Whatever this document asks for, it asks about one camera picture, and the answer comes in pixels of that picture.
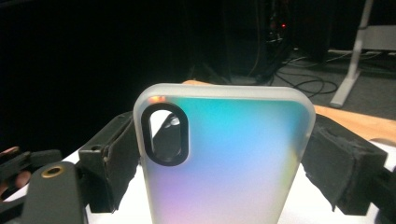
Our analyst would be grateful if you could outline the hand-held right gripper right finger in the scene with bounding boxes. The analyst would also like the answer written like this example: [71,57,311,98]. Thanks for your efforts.
[301,113,389,217]

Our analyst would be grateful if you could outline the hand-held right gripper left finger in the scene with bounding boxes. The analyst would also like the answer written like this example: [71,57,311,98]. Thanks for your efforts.
[78,111,141,214]

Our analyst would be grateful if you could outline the iridescent phone case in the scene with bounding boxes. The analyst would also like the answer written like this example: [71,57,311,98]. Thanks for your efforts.
[133,83,317,224]

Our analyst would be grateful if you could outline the white table mat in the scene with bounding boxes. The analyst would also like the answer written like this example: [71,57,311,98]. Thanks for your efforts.
[3,108,396,224]

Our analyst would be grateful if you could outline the white metal stand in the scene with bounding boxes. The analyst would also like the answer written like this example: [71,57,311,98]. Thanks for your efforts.
[329,0,396,109]

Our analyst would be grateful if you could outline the dark electronic device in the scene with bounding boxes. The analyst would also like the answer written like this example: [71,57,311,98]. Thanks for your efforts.
[262,0,295,48]

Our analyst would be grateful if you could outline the black floor cables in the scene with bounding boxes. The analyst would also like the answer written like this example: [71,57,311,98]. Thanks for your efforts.
[248,52,340,99]

